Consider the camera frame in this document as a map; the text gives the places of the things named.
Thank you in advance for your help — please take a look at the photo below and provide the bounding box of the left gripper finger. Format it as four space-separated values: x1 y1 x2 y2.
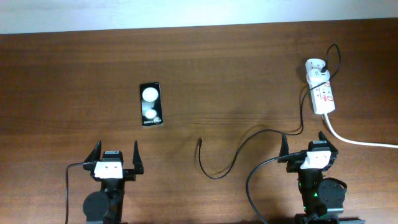
132 141 144 174
84 140 101 163

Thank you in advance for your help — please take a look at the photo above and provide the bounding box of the black charging cable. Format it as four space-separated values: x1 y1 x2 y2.
197 44 342 180

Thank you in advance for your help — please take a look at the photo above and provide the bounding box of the black Galaxy smartphone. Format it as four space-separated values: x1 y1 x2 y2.
139 82 164 127

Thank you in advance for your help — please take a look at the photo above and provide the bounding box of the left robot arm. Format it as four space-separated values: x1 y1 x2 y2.
83 141 144 223

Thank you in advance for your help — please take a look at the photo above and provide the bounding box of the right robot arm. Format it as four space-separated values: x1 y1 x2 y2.
277 131 366 224

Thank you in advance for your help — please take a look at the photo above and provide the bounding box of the white USB charger plug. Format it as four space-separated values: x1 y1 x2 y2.
307 68 330 85

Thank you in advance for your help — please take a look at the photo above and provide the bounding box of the white power strip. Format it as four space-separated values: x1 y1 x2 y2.
305 58 335 114

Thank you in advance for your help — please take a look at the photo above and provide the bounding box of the white power strip cord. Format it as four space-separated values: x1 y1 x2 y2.
322 113 398 149

